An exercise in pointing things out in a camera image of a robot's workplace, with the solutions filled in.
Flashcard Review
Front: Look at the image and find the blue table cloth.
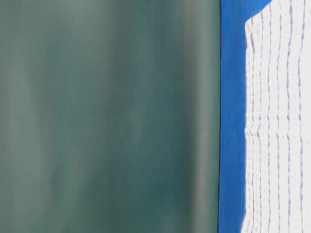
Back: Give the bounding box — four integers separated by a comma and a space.
218, 0, 269, 233

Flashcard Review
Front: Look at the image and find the white blue-striped towel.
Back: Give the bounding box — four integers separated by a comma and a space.
241, 0, 311, 233

